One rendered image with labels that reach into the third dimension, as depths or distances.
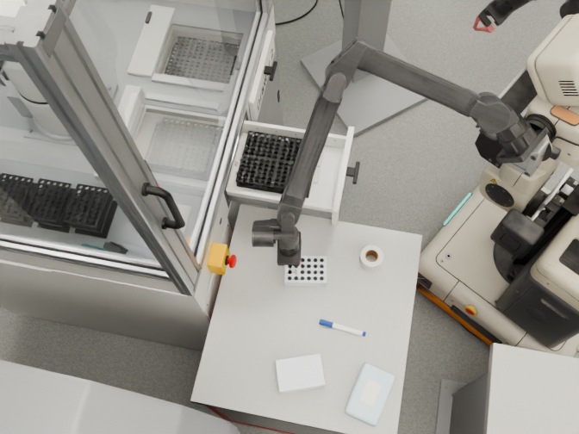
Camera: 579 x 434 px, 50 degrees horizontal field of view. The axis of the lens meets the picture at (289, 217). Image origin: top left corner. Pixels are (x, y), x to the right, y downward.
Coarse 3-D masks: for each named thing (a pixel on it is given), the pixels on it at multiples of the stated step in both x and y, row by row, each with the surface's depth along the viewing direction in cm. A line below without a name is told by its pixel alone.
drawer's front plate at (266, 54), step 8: (272, 32) 205; (272, 40) 207; (264, 48) 202; (272, 48) 210; (264, 56) 201; (272, 56) 212; (264, 64) 200; (256, 72) 198; (256, 80) 197; (264, 80) 204; (256, 88) 196; (264, 88) 206; (256, 96) 196; (256, 104) 198; (256, 112) 200; (256, 120) 203
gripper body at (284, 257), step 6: (300, 234) 179; (300, 240) 178; (300, 246) 177; (282, 252) 175; (288, 252) 173; (294, 252) 174; (300, 252) 176; (282, 258) 176; (288, 258) 176; (294, 258) 176; (282, 264) 176; (288, 264) 175; (294, 264) 175
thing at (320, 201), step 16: (256, 128) 197; (272, 128) 194; (288, 128) 194; (240, 144) 199; (336, 144) 195; (336, 160) 195; (320, 176) 193; (336, 176) 193; (240, 192) 186; (256, 192) 192; (272, 192) 192; (320, 192) 191; (304, 208) 185; (320, 208) 184
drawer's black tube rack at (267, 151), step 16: (256, 144) 191; (272, 144) 195; (288, 144) 191; (240, 160) 189; (256, 160) 192; (272, 160) 189; (288, 160) 192; (240, 176) 190; (256, 176) 187; (272, 176) 187; (288, 176) 187
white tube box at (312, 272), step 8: (304, 256) 187; (312, 256) 187; (320, 256) 187; (304, 264) 186; (312, 264) 186; (320, 264) 186; (288, 272) 187; (304, 272) 186; (312, 272) 185; (320, 272) 186; (288, 280) 184; (296, 280) 184; (304, 280) 184; (312, 280) 184; (320, 280) 184
